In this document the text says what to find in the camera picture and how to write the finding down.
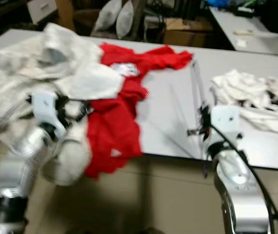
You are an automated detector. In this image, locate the red t-shirt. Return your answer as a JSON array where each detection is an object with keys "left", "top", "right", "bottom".
[{"left": 85, "top": 43, "right": 194, "bottom": 179}]

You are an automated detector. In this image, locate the white remote control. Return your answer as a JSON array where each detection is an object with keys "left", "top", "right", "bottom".
[{"left": 233, "top": 30, "right": 255, "bottom": 37}]

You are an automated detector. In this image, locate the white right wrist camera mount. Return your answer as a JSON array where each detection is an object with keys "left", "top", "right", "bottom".
[{"left": 209, "top": 105, "right": 241, "bottom": 147}]

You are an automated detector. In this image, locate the grey white pillow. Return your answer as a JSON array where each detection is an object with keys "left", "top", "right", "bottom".
[
  {"left": 114, "top": 0, "right": 135, "bottom": 40},
  {"left": 93, "top": 0, "right": 123, "bottom": 34}
]

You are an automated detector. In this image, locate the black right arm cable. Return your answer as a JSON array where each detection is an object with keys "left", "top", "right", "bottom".
[{"left": 206, "top": 123, "right": 278, "bottom": 231}]

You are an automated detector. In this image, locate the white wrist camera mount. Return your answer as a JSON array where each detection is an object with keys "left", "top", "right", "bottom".
[
  {"left": 209, "top": 105, "right": 241, "bottom": 147},
  {"left": 33, "top": 92, "right": 61, "bottom": 128}
]

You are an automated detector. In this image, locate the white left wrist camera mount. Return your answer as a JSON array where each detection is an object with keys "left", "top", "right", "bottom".
[{"left": 33, "top": 92, "right": 61, "bottom": 128}]

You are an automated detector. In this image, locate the white side table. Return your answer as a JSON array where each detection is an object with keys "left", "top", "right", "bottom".
[{"left": 208, "top": 7, "right": 278, "bottom": 57}]

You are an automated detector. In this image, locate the cream white garment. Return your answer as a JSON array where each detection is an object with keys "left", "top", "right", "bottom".
[{"left": 0, "top": 22, "right": 125, "bottom": 186}]

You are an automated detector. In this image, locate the white board sign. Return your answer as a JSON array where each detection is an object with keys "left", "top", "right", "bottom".
[{"left": 26, "top": 0, "right": 57, "bottom": 26}]

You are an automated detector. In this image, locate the white black-print t-shirt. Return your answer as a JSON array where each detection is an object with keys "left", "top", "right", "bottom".
[{"left": 210, "top": 68, "right": 278, "bottom": 136}]

